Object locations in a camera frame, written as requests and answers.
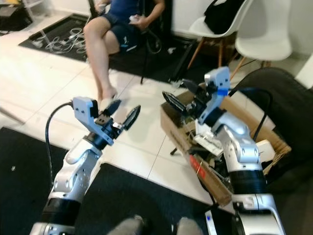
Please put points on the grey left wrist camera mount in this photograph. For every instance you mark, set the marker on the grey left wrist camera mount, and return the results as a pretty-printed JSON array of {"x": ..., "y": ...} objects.
[{"x": 84, "y": 110}]

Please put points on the large black rug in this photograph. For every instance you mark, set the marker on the large black rug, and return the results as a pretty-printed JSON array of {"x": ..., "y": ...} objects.
[{"x": 127, "y": 196}]

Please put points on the white device with blue mark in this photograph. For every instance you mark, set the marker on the white device with blue mark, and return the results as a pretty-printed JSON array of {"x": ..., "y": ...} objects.
[{"x": 210, "y": 223}]

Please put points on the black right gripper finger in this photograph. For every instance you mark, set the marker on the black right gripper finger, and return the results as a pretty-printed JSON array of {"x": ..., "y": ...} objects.
[
  {"x": 190, "y": 84},
  {"x": 174, "y": 102}
]

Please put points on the black bag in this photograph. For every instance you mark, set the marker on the black bag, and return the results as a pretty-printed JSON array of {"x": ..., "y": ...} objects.
[{"x": 222, "y": 17}]

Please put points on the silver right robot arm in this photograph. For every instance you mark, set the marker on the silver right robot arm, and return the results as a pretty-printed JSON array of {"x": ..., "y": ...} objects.
[{"x": 244, "y": 156}]

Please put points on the brown cardboard box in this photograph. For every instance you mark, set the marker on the brown cardboard box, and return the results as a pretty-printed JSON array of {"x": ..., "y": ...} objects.
[{"x": 176, "y": 129}]

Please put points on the black case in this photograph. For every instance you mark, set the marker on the black case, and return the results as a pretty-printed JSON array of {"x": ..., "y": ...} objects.
[{"x": 13, "y": 18}]

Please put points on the grey left robot leg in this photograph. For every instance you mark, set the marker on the grey left robot leg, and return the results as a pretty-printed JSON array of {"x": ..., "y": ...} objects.
[{"x": 132, "y": 226}]

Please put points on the white paper trash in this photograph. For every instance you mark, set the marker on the white paper trash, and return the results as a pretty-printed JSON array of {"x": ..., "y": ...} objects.
[{"x": 208, "y": 138}]

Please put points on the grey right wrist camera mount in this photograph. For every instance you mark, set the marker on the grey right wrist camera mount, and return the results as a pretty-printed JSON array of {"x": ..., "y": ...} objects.
[{"x": 217, "y": 78}]

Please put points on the small crumpled white trash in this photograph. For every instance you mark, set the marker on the small crumpled white trash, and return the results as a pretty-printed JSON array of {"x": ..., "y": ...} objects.
[{"x": 175, "y": 84}]

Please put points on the seated person in blue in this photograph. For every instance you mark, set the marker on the seated person in blue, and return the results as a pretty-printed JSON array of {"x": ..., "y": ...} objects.
[{"x": 100, "y": 49}]

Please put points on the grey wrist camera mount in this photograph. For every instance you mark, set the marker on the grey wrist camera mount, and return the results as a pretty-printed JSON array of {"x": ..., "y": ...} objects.
[
  {"x": 84, "y": 110},
  {"x": 217, "y": 78}
]

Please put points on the grey robot leg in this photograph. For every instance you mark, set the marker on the grey robot leg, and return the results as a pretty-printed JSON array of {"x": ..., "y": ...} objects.
[
  {"x": 132, "y": 226},
  {"x": 188, "y": 226}
]

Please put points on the white chair with wooden legs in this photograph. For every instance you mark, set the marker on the white chair with wooden legs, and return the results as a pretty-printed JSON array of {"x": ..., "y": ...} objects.
[
  {"x": 264, "y": 39},
  {"x": 203, "y": 29}
]

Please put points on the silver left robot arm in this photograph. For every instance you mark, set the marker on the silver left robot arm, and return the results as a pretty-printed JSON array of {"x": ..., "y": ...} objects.
[{"x": 78, "y": 171}]

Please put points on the grey right robot leg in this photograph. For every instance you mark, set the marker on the grey right robot leg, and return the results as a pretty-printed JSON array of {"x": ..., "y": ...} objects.
[{"x": 188, "y": 226}]

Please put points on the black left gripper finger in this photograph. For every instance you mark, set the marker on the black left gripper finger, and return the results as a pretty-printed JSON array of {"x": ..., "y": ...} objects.
[
  {"x": 113, "y": 106},
  {"x": 132, "y": 117}
]

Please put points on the black chair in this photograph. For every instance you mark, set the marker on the black chair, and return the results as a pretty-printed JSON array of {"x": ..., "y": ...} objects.
[{"x": 145, "y": 63}]

